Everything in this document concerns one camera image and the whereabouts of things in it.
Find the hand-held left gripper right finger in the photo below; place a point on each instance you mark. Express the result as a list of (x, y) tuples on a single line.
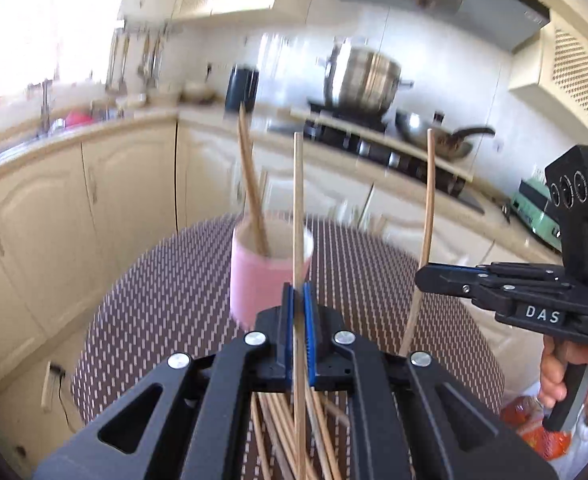
[(309, 340)]

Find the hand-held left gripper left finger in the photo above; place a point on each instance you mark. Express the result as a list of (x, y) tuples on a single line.
[(288, 340)]

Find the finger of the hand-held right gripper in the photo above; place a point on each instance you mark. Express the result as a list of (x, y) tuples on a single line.
[(444, 280), (524, 272)]

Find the pink cup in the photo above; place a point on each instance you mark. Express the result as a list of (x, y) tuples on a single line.
[(254, 285)]

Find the wooden chopstick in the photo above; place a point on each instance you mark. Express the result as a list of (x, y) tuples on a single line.
[(251, 185), (298, 210), (428, 200)]

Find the bunch of wooden chopsticks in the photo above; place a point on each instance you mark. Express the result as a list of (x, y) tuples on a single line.
[(279, 435)]

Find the person's right hand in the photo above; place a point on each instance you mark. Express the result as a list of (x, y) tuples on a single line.
[(553, 380)]

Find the green appliance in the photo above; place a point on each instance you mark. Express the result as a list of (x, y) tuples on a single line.
[(536, 215)]

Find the round table brown dotted cloth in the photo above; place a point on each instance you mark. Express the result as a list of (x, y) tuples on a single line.
[(173, 310)]

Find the orange plastic bag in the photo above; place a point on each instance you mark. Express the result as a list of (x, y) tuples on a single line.
[(529, 420)]

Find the black gas stove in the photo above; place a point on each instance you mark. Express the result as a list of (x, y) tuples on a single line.
[(354, 140)]

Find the steel stockpot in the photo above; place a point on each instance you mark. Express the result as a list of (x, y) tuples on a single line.
[(364, 77)]

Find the dark kettle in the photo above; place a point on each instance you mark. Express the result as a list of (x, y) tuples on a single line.
[(241, 87)]

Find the grey range hood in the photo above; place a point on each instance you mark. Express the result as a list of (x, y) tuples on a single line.
[(474, 5)]

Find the cream base cabinet run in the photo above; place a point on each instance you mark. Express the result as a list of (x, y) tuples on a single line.
[(48, 220)]

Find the red basin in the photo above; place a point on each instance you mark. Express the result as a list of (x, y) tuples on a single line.
[(79, 119)]

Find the metal sink faucet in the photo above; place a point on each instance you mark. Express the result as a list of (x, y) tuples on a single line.
[(46, 105)]

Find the window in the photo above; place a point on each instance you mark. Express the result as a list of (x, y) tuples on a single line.
[(48, 20)]

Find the wall power socket with plug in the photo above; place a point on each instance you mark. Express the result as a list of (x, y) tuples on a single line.
[(51, 385)]

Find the metal utensil rail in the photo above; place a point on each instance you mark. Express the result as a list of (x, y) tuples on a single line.
[(146, 27)]

